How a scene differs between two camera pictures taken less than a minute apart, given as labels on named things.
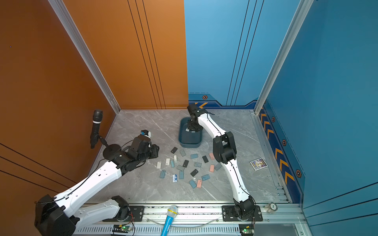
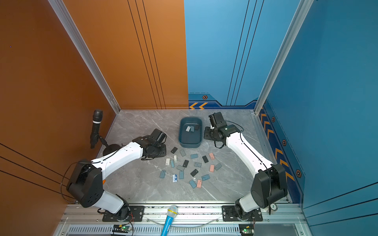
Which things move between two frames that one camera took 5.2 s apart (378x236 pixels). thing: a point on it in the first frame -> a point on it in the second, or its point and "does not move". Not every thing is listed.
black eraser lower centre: x=194 y=172 does not move
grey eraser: x=218 y=166 does not move
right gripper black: x=191 y=128 -> x=206 y=133
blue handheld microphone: x=172 y=213 does not move
